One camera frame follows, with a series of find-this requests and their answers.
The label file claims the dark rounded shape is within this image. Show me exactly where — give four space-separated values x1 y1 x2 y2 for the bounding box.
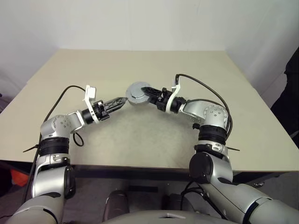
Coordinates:
103 189 131 221

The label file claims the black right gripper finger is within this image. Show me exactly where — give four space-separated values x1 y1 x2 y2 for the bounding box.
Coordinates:
141 86 162 96
143 91 161 105

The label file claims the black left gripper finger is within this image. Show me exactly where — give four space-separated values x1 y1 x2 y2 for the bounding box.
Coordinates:
107 102 126 116
105 97 128 110

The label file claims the grey toothed motor lid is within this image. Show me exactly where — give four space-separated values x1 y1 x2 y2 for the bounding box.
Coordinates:
129 81 150 99

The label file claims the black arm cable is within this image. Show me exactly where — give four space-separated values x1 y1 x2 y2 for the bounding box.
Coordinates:
23 85 86 202
175 73 234 138

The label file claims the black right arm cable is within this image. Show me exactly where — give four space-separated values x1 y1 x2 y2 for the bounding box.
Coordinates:
175 73 234 138

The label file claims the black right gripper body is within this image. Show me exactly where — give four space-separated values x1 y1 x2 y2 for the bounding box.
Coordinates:
156 87 170 112

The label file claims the orange object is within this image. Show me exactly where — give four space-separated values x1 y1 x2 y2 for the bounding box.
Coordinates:
9 168 33 188

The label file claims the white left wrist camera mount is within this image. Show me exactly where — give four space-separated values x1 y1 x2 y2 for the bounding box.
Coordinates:
83 84 100 124

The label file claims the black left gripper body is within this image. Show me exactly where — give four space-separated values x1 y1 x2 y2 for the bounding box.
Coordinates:
92 99 111 123

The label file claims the dark table frame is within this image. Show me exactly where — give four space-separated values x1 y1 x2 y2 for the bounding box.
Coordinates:
71 165 289 186

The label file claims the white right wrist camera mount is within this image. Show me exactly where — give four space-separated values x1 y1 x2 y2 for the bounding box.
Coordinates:
165 78 182 114

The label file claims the grey round disc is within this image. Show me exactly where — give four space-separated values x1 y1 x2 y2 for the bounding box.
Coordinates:
125 81 151 105

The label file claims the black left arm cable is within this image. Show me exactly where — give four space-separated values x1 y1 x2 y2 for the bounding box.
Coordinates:
23 85 86 202

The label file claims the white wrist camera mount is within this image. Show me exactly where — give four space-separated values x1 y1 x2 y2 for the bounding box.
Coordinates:
83 84 100 124
165 78 182 114

